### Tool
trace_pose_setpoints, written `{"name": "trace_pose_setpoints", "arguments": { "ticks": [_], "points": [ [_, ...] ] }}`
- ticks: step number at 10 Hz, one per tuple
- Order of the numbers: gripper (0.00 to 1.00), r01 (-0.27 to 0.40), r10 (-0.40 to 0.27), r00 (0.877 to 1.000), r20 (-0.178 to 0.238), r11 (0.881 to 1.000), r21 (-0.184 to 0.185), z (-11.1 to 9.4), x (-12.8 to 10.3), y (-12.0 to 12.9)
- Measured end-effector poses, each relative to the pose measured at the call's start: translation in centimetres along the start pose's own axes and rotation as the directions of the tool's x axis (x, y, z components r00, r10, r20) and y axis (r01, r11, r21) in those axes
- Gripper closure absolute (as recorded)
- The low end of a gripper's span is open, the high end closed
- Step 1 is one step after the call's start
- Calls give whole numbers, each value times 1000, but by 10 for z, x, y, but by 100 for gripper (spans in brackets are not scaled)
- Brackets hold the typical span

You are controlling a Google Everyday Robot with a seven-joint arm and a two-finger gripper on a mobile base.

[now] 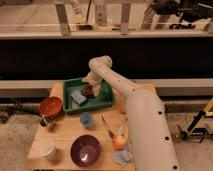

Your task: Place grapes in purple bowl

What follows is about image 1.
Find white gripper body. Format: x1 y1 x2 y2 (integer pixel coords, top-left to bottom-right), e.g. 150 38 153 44
82 72 101 97

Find dark red grape bunch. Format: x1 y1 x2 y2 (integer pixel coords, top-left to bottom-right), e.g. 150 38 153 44
82 85 94 99

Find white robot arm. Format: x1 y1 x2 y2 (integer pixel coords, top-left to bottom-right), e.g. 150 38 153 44
83 56 181 171

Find red-brown bowl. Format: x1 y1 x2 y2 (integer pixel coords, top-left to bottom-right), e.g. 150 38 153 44
39 96 63 117

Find purple bowl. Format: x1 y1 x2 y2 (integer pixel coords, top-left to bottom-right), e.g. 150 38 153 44
70 135 102 168

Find green plastic tray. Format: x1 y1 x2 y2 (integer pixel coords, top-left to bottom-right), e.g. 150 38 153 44
63 78 115 114

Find blue sponge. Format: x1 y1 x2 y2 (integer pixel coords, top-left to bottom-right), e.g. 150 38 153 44
71 90 87 106

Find blue cup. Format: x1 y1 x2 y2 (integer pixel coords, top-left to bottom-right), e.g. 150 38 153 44
80 112 93 129

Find orange carrot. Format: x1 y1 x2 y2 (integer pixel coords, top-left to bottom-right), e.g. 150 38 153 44
119 106 126 114

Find orange apple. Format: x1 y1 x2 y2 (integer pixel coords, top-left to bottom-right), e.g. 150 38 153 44
112 135 127 150

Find blue crumpled cloth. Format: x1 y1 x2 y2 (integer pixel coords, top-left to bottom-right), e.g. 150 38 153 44
112 149 132 167

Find white stacked bowls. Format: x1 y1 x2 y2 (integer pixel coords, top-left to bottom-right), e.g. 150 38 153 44
36 140 56 161

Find yellow black cart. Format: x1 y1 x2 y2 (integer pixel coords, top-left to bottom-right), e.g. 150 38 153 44
177 98 213 142

